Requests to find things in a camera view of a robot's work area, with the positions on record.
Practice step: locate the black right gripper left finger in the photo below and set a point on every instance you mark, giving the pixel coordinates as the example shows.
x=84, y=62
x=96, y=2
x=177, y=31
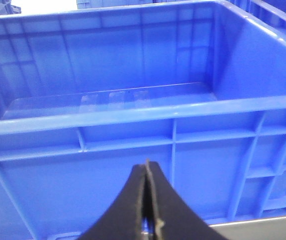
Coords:
x=123, y=219

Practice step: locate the blue plastic crate right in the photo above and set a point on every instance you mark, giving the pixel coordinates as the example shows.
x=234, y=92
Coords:
x=197, y=86

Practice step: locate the steel shelf front rail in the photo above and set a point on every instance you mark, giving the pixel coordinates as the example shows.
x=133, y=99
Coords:
x=272, y=228

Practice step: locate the blue crate far background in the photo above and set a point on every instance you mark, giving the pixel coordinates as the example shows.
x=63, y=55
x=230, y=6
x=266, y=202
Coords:
x=85, y=4

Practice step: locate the blue crate far right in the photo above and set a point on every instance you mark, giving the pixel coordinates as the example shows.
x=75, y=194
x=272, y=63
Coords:
x=272, y=12

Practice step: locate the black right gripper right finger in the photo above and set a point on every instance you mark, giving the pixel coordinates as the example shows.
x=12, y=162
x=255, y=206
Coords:
x=172, y=217

